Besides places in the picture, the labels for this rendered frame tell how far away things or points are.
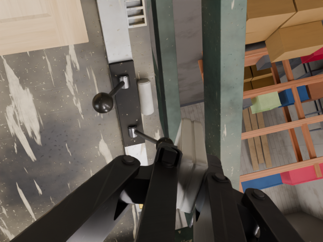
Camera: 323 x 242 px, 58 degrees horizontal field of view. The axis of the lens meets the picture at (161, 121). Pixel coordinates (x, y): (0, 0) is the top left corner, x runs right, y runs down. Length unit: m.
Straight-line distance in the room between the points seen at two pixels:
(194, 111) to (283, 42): 6.65
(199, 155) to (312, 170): 5.16
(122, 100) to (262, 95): 4.54
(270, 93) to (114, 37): 4.65
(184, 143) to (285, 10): 3.26
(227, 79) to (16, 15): 0.45
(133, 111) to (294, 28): 3.32
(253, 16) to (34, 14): 2.74
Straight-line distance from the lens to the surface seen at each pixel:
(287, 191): 10.64
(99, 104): 0.51
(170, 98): 0.77
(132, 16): 0.62
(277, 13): 3.34
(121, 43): 0.60
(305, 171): 5.26
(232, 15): 0.65
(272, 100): 5.14
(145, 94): 0.66
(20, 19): 0.62
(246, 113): 9.62
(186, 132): 0.18
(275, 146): 10.46
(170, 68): 0.74
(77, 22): 0.61
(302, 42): 3.82
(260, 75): 6.52
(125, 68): 0.61
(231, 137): 0.77
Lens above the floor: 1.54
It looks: 7 degrees down
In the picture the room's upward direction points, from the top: 167 degrees clockwise
